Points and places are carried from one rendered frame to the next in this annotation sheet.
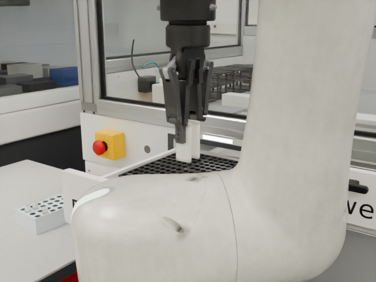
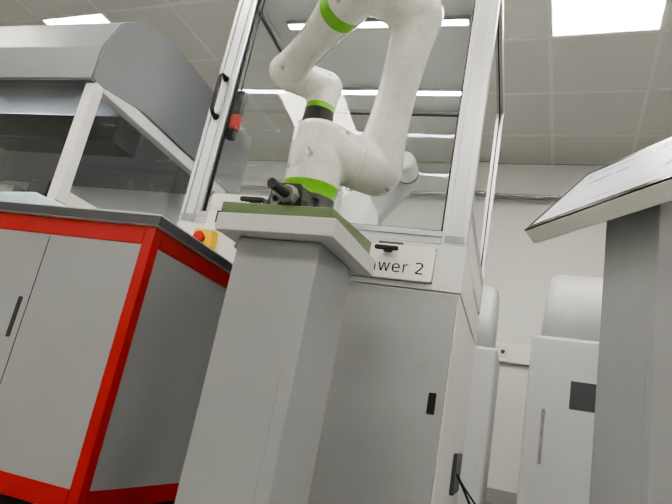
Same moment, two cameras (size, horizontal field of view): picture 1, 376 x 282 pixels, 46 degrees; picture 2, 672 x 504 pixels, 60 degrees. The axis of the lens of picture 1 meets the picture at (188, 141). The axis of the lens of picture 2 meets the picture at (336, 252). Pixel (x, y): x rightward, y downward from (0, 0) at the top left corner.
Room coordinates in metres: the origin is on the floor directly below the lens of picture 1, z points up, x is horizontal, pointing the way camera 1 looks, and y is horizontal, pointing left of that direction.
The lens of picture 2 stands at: (-0.82, 0.33, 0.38)
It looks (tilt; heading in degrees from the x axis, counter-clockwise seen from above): 16 degrees up; 344
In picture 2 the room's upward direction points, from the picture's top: 11 degrees clockwise
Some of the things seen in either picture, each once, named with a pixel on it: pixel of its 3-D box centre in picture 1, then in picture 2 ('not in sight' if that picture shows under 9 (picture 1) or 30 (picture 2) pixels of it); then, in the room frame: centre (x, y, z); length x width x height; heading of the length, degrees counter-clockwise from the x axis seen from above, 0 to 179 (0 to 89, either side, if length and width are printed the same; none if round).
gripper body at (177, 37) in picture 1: (187, 51); not in sight; (0.77, 0.00, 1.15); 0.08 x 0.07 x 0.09; 145
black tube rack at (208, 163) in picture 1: (185, 182); not in sight; (0.89, 0.01, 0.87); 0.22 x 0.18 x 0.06; 145
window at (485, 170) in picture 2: not in sight; (486, 150); (1.08, -0.78, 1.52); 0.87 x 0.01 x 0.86; 145
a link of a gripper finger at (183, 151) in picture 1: (183, 142); not in sight; (0.75, 0.01, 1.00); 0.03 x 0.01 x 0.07; 55
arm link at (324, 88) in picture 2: not in sight; (321, 92); (0.76, 0.01, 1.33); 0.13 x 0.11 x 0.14; 100
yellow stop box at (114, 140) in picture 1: (108, 144); (203, 240); (1.17, 0.22, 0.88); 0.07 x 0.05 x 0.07; 55
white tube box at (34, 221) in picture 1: (49, 212); not in sight; (0.94, 0.32, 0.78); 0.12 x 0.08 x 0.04; 141
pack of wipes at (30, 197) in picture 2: not in sight; (29, 204); (0.92, 0.71, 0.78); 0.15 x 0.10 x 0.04; 46
